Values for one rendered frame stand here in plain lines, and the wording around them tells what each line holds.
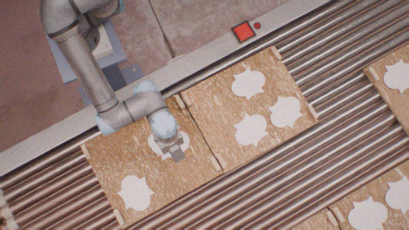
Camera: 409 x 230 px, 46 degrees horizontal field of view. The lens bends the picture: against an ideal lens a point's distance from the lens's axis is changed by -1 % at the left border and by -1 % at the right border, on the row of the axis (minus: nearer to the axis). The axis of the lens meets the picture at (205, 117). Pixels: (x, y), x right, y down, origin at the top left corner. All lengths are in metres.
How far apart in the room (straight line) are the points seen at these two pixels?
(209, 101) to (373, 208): 0.71
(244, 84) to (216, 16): 1.22
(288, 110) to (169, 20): 1.37
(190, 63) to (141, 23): 1.15
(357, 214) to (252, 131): 0.48
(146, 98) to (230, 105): 0.43
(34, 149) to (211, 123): 0.67
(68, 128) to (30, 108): 1.10
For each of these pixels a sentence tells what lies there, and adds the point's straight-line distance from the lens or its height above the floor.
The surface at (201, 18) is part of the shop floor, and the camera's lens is 3.02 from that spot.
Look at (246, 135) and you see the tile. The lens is 1.80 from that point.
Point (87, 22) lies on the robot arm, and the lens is 1.83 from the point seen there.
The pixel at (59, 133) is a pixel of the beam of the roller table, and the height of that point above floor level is 0.91.
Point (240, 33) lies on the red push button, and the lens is 1.95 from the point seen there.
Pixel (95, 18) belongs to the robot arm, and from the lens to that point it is 1.83.
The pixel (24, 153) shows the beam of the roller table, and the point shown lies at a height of 0.91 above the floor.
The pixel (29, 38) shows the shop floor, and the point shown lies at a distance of 3.15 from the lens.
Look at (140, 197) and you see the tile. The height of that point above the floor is 0.95.
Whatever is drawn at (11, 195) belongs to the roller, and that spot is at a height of 0.92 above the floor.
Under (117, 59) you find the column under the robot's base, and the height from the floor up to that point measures 0.87.
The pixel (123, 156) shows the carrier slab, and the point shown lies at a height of 0.94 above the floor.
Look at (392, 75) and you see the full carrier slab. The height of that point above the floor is 0.95.
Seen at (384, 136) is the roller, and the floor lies 0.92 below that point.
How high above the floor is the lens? 2.69
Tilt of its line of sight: 75 degrees down
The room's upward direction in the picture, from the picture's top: 1 degrees clockwise
